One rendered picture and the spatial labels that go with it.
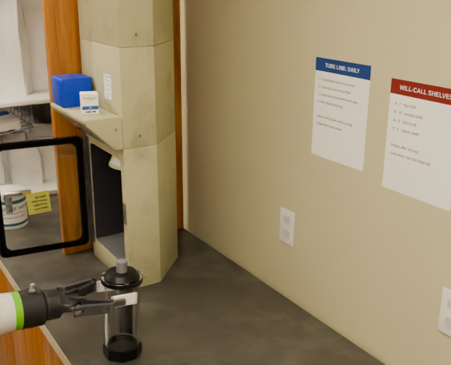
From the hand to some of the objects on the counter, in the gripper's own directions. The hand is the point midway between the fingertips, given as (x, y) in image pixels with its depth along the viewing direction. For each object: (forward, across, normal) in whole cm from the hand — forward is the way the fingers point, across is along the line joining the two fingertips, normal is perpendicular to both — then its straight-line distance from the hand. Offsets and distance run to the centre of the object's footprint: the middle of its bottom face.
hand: (120, 291), depth 164 cm
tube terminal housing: (+30, +48, +16) cm, 58 cm away
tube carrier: (+1, 0, +17) cm, 17 cm away
